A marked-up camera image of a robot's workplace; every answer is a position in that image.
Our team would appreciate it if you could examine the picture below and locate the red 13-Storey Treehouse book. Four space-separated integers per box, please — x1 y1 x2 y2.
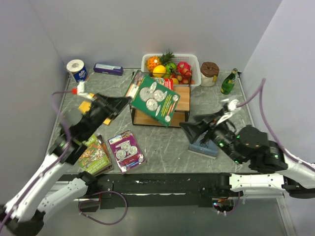
154 77 174 90

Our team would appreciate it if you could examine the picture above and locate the green 65-Storey Treehouse book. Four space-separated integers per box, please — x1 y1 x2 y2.
78 134 112 176

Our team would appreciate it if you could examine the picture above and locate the toilet paper roll blue wrap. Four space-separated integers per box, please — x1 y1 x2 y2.
66 59 88 82

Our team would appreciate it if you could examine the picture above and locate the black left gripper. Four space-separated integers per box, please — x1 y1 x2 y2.
81 90 132 140

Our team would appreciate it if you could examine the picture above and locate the pink toy dragon fruit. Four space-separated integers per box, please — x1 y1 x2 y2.
175 61 192 81

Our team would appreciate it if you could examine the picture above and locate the white plastic fruit basket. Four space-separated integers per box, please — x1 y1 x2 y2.
141 53 201 90

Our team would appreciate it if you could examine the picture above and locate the purple back-cover Treehouse book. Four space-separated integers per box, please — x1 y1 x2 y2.
108 130 146 174

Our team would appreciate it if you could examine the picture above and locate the purple rectangular box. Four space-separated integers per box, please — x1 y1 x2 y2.
93 63 124 76

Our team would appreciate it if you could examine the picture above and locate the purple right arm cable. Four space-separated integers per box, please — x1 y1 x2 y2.
237 78 315 173

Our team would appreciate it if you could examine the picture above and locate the green toy apple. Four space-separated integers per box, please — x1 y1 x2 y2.
165 62 177 74

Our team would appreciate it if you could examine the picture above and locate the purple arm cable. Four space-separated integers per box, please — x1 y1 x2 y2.
0 90 74 227
237 78 315 173

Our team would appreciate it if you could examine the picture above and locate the blue 1984 book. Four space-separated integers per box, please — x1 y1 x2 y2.
188 137 219 159

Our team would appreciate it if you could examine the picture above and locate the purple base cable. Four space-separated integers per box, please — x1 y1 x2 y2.
78 190 128 226

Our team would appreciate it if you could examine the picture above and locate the yellow toy lemon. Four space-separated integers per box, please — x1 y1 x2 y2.
172 78 179 85

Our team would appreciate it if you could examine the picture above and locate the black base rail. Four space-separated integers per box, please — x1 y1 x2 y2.
56 172 244 209

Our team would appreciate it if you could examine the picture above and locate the yellow thin book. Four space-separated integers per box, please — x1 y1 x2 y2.
78 92 111 126

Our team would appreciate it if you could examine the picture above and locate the black wire wooden shelf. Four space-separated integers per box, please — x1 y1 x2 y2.
126 70 191 127

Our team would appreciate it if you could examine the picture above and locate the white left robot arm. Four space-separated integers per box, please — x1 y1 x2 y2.
0 93 132 236

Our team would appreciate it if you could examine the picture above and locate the yellow orange toy fruit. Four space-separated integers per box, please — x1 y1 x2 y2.
152 65 166 78

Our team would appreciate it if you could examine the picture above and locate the green glass bottle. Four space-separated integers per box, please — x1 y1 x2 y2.
220 68 238 95

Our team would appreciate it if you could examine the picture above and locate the white jar brown lid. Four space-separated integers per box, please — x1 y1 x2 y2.
200 62 220 87

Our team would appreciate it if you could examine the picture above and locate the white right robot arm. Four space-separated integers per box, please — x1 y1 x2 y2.
180 110 315 199

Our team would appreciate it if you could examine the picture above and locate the green back-cover Treehouse book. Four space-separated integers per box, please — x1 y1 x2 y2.
125 70 181 127

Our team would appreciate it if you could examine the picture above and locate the brown book under green one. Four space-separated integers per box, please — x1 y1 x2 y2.
96 135 114 176

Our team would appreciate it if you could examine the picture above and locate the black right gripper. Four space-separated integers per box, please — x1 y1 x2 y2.
176 108 240 163

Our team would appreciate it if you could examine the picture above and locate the orange toy pineapple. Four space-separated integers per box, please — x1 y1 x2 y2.
146 50 175 72

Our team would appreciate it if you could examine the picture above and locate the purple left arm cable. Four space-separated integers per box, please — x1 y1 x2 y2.
0 90 74 227

